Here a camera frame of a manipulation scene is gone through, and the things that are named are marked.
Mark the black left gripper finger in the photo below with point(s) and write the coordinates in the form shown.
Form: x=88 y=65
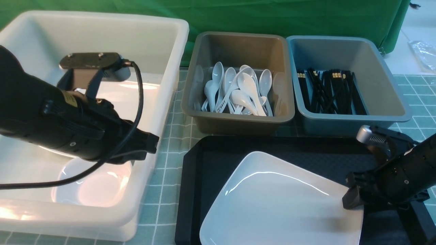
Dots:
x=123 y=158
x=144 y=141

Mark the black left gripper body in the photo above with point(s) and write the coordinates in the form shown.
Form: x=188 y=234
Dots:
x=67 y=116

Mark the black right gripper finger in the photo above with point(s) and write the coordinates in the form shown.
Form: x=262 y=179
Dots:
x=356 y=179
x=352 y=198

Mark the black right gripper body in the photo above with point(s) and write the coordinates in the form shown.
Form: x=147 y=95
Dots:
x=399 y=181

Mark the large white rice plate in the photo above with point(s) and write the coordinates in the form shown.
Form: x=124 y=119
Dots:
x=269 y=201

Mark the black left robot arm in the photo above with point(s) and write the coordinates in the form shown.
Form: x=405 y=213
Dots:
x=22 y=101

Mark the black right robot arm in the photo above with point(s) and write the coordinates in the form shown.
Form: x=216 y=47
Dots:
x=428 y=144

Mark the white square plate in bin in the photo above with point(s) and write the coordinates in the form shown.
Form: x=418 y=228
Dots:
x=124 y=97

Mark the white bowl in bin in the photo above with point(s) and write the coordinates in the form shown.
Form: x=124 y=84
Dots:
x=105 y=187

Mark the large white plastic bin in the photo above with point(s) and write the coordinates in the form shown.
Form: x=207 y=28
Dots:
x=39 y=40

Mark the black serving tray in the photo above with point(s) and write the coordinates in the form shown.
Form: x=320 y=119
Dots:
x=209 y=164

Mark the pile of black chopsticks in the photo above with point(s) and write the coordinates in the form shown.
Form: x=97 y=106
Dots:
x=331 y=92

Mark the green checkered tablecloth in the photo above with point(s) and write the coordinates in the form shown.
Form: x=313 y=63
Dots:
x=160 y=203

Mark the blue-grey plastic chopstick bin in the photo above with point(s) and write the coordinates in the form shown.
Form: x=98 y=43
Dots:
x=382 y=97

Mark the pile of white spoons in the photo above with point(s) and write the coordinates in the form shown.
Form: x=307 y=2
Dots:
x=241 y=93

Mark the brown plastic spoon bin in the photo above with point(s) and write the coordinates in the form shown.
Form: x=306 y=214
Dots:
x=260 y=52

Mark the clear plastic bag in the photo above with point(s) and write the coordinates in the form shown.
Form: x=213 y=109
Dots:
x=425 y=53

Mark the green backdrop cloth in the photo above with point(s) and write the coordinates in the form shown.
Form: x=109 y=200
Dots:
x=376 y=20

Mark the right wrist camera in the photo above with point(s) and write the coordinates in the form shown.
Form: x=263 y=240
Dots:
x=385 y=144

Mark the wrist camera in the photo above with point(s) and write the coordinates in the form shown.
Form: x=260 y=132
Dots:
x=87 y=70
x=385 y=144

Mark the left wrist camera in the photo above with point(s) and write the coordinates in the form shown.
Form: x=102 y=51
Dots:
x=87 y=70

